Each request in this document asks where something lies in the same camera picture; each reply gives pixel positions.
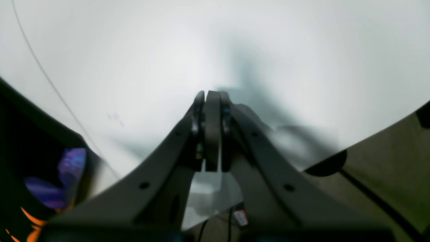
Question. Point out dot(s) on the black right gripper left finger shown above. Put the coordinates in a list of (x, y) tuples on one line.
[(147, 205)]

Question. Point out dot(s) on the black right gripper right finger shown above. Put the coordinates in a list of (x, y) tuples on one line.
[(280, 205)]

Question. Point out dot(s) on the black T-shirt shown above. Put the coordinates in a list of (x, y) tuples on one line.
[(32, 146)]

